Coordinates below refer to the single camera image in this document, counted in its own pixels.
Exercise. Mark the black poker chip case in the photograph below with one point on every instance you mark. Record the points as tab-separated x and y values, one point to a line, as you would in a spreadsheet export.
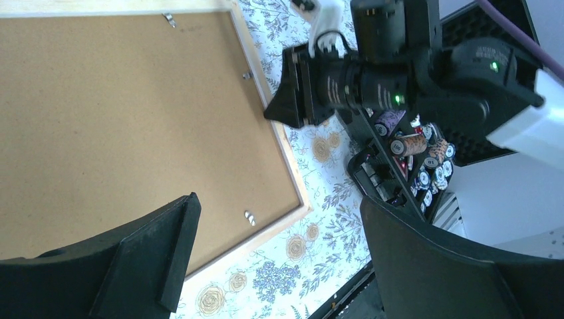
396	167

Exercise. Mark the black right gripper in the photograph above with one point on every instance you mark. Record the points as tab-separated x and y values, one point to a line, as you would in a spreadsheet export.
388	69

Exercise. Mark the floral patterned table mat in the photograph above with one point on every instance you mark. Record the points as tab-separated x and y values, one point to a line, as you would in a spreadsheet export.
304	264

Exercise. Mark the light wooden picture frame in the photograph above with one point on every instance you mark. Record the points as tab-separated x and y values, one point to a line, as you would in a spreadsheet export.
282	154

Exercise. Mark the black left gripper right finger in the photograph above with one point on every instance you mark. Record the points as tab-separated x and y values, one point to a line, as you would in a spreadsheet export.
426	272

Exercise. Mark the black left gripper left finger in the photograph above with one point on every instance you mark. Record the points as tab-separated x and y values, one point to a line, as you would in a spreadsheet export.
136	270

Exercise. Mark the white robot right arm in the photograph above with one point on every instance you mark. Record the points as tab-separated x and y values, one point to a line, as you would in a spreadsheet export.
534	131

